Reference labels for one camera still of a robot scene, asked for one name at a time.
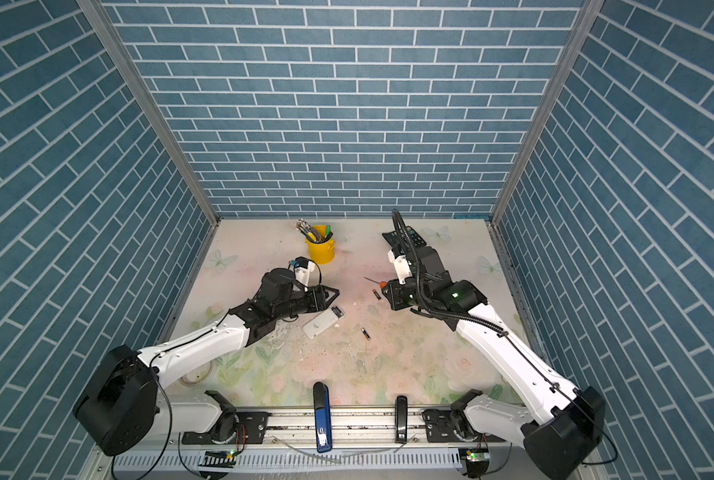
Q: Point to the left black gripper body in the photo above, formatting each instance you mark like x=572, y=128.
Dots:
x=299, y=303

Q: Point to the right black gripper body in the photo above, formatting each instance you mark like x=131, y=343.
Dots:
x=402, y=295

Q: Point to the orange black handled screwdriver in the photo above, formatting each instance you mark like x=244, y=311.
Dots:
x=382, y=284

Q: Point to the white remote control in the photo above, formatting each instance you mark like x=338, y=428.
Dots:
x=323, y=321

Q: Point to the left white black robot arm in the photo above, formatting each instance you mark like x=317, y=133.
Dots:
x=125, y=399

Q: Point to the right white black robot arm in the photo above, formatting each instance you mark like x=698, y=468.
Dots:
x=557, y=424

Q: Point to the black desk calculator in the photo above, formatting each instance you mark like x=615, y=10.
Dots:
x=393, y=238

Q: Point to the yellow metal pen cup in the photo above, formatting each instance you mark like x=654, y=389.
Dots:
x=324, y=252

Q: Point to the bundle of pencils in cup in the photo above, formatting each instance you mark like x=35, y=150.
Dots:
x=310, y=233

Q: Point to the roll of clear tape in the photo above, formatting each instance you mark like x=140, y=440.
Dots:
x=198, y=375

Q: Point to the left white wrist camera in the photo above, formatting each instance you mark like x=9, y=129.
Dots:
x=306, y=271

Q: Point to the blue black clamp handle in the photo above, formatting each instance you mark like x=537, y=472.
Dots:
x=322, y=416

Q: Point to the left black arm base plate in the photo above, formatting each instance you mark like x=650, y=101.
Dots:
x=245, y=428

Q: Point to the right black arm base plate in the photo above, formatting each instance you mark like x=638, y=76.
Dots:
x=453, y=426

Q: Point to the aluminium front rail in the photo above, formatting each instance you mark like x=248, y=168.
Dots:
x=345, y=424

